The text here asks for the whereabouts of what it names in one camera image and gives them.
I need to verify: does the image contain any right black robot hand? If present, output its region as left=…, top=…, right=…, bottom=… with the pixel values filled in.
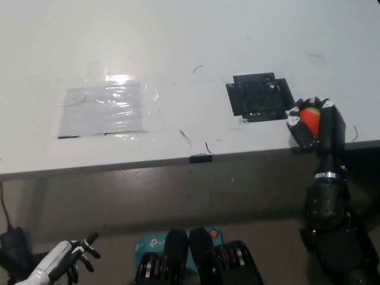
left=286, top=96, right=347, bottom=176

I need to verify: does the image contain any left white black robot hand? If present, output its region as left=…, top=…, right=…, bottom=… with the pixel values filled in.
left=25, top=232, right=102, bottom=285

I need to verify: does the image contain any orange yellow-green tennis ball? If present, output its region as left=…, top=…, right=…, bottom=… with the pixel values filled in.
left=299, top=107, right=321, bottom=138

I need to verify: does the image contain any black power adapter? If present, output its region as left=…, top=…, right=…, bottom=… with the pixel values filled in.
left=0, top=227, right=30, bottom=259

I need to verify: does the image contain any black tape patch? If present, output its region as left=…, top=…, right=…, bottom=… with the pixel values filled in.
left=225, top=71, right=295, bottom=122

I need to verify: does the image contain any teal tp-link box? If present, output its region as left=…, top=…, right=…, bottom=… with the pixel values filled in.
left=135, top=226, right=223, bottom=270

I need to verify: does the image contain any small black tape strip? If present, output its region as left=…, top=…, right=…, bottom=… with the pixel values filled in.
left=188, top=154, right=213, bottom=164

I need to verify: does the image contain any clear plastic sheet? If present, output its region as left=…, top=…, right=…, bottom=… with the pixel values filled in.
left=56, top=82, right=160, bottom=140

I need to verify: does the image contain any black power cable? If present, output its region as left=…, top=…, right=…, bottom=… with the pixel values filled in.
left=0, top=181, right=14, bottom=229

